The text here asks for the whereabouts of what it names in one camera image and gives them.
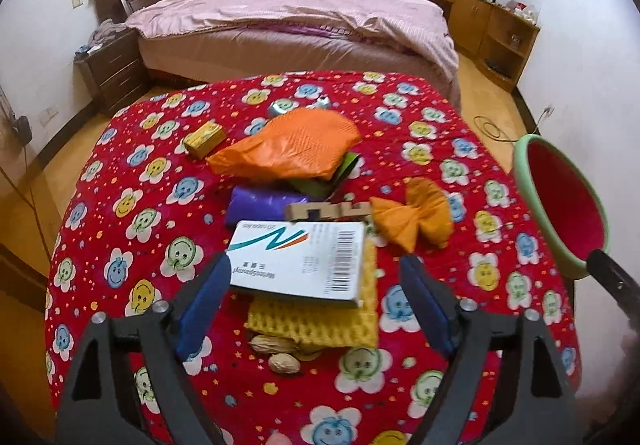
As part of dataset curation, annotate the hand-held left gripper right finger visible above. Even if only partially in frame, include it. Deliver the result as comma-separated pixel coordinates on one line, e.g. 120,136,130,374
400,255,583,445

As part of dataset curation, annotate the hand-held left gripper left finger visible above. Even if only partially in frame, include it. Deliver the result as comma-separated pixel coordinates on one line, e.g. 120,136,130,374
55,252,233,445

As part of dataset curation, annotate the white medicine box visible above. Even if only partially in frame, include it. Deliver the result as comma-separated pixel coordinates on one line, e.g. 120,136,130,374
227,220,367,310

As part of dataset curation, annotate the purple plastic bag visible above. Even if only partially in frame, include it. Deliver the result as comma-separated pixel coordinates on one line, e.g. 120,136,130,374
225,185,311,228

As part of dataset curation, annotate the orange plastic bag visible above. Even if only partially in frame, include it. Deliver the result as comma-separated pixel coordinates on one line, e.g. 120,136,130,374
206,107,362,183

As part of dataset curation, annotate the peanut in shell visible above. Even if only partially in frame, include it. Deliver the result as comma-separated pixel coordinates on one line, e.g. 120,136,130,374
250,335,301,355
267,353,302,375

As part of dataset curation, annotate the orange bow-shaped cloth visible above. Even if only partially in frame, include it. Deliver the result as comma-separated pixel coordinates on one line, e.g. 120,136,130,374
370,177,455,255

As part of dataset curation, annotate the yellow mesh sponge cloth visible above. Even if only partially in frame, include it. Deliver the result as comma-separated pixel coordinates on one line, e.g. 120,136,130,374
245,237,380,348

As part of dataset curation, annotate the red smiley flower blanket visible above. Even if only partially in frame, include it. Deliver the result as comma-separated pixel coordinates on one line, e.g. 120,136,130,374
44,70,581,445

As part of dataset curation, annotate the wooden block piece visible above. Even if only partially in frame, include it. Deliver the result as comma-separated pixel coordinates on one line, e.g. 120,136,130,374
285,197,373,226

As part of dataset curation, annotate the green packet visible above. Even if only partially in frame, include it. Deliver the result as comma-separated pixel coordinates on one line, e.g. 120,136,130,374
285,152,362,200

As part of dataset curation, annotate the small yellow box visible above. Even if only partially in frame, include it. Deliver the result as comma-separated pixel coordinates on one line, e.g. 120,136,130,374
182,121,227,159

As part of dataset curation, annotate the black holder bar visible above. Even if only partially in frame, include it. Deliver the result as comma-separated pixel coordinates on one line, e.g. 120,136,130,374
586,249,640,331

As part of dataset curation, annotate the silver foil wrapper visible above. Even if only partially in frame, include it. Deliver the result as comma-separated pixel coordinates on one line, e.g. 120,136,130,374
267,97,333,118

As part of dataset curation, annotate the dark wooden nightstand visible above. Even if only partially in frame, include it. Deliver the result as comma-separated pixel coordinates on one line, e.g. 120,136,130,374
74,27,148,114

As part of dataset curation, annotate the wooden bed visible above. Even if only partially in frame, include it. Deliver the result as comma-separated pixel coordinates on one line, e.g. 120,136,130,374
92,0,461,110

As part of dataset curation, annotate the long wooden cabinet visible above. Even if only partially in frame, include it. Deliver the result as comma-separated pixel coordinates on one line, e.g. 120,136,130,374
282,0,542,93

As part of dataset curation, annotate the pile of light clothes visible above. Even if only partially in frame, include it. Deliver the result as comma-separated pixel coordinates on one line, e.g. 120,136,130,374
87,19,128,50

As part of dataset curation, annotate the pink quilt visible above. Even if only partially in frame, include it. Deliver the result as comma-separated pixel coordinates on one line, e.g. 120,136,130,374
125,0,460,80

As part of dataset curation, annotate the black floor cable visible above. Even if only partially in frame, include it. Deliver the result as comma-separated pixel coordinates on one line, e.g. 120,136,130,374
472,115,543,143

